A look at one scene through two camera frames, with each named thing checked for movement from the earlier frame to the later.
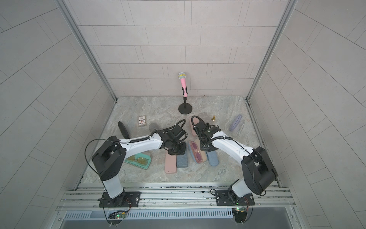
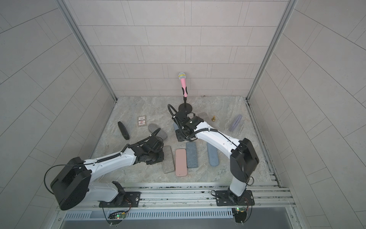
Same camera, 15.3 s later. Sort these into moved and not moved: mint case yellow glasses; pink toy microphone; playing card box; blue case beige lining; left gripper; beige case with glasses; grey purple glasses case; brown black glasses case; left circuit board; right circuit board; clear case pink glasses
Moved: clear case pink glasses; left gripper; mint case yellow glasses
Not moved: brown black glasses case; playing card box; blue case beige lining; pink toy microphone; beige case with glasses; right circuit board; grey purple glasses case; left circuit board
